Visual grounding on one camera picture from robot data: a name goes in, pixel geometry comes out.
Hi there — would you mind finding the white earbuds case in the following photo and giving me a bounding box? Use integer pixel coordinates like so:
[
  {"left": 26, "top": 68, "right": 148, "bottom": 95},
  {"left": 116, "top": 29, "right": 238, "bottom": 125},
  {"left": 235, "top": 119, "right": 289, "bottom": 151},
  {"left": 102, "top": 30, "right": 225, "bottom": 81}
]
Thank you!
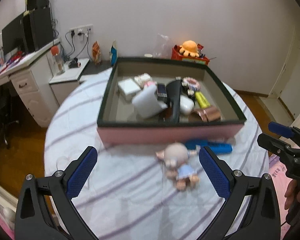
[{"left": 180, "top": 95, "right": 194, "bottom": 115}]

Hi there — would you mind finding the baby doll figurine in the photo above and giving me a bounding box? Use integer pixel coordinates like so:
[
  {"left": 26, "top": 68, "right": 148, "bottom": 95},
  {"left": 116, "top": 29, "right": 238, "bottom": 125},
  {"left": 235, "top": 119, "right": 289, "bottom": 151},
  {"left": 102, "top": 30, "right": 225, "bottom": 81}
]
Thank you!
[{"left": 155, "top": 142, "right": 200, "bottom": 191}]

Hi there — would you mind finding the person right hand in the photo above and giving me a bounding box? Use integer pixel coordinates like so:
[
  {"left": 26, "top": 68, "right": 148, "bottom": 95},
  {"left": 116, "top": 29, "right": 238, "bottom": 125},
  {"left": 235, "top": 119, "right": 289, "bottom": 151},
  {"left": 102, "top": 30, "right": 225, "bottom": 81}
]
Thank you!
[{"left": 285, "top": 179, "right": 300, "bottom": 210}]

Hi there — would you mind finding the pink pillow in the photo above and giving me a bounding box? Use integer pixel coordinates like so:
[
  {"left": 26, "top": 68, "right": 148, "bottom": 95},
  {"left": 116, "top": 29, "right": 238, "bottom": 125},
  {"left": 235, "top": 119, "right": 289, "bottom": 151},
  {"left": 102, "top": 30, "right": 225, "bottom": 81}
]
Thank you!
[{"left": 269, "top": 154, "right": 291, "bottom": 239}]

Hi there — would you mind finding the blue comb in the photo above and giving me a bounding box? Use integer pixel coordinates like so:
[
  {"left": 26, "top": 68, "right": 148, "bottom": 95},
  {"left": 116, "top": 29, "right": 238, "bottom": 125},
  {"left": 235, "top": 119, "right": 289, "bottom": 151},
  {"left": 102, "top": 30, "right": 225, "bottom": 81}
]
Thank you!
[{"left": 184, "top": 139, "right": 232, "bottom": 154}]

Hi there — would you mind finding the rose gold metallic case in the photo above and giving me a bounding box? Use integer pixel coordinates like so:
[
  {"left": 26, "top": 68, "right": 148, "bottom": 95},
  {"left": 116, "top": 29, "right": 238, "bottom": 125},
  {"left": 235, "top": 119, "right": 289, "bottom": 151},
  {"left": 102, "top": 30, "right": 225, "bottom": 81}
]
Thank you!
[{"left": 189, "top": 106, "right": 221, "bottom": 122}]

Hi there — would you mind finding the yellow highlighter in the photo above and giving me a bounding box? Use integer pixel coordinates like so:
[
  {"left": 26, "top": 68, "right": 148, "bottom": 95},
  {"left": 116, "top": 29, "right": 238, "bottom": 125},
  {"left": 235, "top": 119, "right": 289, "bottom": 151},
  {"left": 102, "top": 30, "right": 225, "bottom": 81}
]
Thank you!
[{"left": 194, "top": 91, "right": 211, "bottom": 109}]

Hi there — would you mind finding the striped white bedsheet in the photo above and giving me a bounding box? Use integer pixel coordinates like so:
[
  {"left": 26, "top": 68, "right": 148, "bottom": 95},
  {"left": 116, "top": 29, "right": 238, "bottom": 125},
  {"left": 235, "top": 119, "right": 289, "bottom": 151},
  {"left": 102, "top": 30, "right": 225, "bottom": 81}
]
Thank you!
[{"left": 44, "top": 67, "right": 271, "bottom": 240}]

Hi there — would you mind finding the pink block toy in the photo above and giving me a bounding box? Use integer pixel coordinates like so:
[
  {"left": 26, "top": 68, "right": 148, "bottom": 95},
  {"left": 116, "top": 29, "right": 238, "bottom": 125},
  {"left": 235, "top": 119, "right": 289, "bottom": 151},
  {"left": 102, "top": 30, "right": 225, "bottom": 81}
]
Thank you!
[{"left": 182, "top": 77, "right": 200, "bottom": 92}]

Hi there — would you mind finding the orange octopus plush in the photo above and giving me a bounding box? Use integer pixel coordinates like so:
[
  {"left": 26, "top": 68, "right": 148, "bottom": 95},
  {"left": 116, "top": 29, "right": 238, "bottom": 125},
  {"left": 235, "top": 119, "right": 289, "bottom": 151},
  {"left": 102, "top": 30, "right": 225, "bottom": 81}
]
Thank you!
[{"left": 179, "top": 40, "right": 199, "bottom": 57}]

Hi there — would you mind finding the red toy box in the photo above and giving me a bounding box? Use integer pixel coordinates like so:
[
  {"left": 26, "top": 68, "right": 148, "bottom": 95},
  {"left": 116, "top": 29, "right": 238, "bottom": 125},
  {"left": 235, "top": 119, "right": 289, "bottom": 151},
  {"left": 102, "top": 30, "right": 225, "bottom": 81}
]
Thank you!
[{"left": 171, "top": 45, "right": 210, "bottom": 66}]

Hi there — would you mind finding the white rectangular cup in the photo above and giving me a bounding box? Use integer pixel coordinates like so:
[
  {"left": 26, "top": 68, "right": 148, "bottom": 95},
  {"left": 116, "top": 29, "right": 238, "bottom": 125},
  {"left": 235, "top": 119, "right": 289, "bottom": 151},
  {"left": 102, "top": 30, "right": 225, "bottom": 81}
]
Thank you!
[{"left": 132, "top": 85, "right": 168, "bottom": 119}]

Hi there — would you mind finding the pink black storage box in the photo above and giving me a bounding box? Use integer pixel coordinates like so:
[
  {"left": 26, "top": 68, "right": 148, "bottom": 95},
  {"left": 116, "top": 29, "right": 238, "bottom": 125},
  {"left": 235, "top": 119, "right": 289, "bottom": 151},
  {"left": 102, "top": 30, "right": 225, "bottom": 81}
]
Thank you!
[{"left": 97, "top": 57, "right": 247, "bottom": 144}]

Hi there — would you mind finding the white nightstand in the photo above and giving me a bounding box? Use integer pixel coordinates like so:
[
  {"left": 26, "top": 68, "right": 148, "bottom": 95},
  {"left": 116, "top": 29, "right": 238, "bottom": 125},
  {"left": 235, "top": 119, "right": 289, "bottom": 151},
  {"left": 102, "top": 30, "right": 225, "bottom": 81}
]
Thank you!
[{"left": 49, "top": 58, "right": 90, "bottom": 105}]

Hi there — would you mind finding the small pink block figure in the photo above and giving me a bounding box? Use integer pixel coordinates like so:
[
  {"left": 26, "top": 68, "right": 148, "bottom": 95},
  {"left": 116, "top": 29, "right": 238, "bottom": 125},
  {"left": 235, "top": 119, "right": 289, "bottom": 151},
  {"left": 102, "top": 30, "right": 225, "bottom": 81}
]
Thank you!
[{"left": 134, "top": 73, "right": 157, "bottom": 89}]

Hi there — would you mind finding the white desk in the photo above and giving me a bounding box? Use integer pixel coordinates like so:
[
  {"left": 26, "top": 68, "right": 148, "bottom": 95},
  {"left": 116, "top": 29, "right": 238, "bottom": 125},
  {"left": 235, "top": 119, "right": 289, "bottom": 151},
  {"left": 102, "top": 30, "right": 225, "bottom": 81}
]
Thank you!
[{"left": 0, "top": 38, "right": 60, "bottom": 127}]

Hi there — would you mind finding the white charger plug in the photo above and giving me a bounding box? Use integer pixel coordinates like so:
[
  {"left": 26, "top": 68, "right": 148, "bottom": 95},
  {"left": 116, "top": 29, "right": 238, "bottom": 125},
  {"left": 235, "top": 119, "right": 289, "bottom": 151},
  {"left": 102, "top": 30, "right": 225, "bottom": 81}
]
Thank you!
[{"left": 117, "top": 78, "right": 141, "bottom": 102}]

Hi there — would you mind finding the orange ball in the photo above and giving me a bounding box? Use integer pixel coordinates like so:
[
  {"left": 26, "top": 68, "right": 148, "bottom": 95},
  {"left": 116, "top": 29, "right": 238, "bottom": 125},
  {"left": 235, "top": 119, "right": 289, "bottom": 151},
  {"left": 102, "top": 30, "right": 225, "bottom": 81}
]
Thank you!
[{"left": 51, "top": 45, "right": 59, "bottom": 56}]

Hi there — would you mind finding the black computer monitor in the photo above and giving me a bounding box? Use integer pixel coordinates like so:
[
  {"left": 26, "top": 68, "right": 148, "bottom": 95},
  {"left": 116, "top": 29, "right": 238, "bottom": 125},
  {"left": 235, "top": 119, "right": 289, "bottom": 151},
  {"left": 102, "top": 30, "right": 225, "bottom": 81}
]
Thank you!
[{"left": 2, "top": 13, "right": 25, "bottom": 56}]

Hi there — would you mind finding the black computer tower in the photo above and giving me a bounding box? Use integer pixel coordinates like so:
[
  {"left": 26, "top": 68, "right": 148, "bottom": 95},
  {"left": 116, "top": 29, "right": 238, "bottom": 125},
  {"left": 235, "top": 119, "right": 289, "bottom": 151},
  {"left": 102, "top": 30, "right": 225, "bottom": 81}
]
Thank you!
[{"left": 21, "top": 0, "right": 53, "bottom": 54}]

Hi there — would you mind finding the wall power outlet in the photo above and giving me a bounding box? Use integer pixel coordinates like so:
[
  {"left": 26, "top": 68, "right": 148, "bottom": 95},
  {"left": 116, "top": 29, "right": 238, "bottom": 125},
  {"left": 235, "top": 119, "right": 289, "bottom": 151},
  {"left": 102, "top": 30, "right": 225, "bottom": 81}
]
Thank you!
[{"left": 69, "top": 24, "right": 94, "bottom": 35}]

